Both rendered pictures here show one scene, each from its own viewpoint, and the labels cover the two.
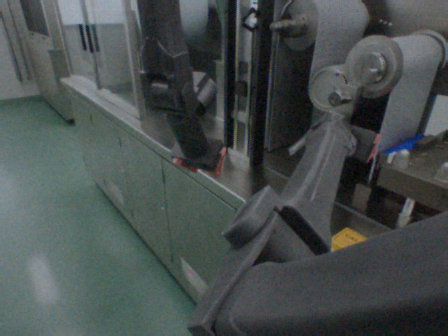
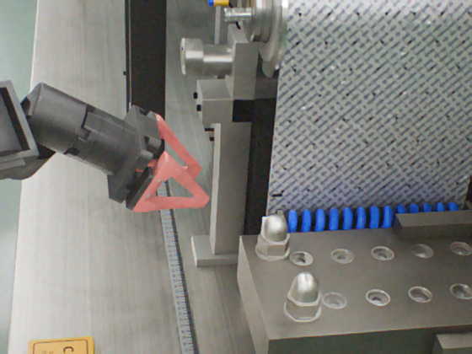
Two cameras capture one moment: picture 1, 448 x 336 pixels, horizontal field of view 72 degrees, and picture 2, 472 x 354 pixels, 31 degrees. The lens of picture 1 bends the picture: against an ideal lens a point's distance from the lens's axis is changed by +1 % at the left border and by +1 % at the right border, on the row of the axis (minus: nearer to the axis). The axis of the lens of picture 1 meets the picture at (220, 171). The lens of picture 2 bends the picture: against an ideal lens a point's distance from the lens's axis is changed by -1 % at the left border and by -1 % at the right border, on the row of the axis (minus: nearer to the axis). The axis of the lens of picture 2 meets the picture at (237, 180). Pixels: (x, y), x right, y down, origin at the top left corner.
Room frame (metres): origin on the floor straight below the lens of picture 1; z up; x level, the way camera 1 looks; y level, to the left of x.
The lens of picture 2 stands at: (0.04, -0.73, 1.57)
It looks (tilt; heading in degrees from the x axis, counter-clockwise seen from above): 33 degrees down; 26
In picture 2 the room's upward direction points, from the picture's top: 4 degrees clockwise
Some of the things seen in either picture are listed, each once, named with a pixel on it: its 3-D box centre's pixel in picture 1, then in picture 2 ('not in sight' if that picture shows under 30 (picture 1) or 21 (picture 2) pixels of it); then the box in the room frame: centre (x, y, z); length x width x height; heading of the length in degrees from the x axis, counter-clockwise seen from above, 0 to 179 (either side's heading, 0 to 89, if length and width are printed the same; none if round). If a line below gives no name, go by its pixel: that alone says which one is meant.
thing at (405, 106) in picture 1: (404, 117); (378, 145); (0.82, -0.51, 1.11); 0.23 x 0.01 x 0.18; 128
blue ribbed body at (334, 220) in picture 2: (404, 148); (377, 221); (0.81, -0.53, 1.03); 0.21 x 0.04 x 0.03; 128
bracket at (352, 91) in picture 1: (336, 140); (220, 152); (0.80, -0.33, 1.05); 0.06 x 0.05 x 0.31; 128
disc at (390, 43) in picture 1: (372, 67); (269, 5); (0.80, -0.38, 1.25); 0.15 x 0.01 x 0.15; 38
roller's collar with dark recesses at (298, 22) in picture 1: (292, 25); not in sight; (0.98, -0.21, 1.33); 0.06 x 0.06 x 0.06; 38
